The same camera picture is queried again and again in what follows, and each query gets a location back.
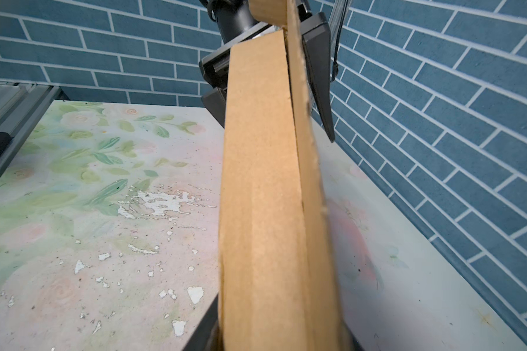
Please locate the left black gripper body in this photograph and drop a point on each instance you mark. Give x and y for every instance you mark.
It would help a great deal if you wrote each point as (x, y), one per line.
(228, 44)

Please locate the brown cardboard box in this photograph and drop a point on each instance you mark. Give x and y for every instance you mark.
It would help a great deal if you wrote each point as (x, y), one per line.
(278, 282)

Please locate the aluminium front rail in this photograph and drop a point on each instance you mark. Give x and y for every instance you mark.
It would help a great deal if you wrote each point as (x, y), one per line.
(22, 105)

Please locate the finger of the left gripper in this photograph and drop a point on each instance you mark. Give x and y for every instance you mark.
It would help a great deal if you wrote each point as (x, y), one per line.
(215, 102)
(316, 39)

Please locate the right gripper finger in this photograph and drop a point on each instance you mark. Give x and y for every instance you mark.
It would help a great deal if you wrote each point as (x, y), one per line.
(206, 336)

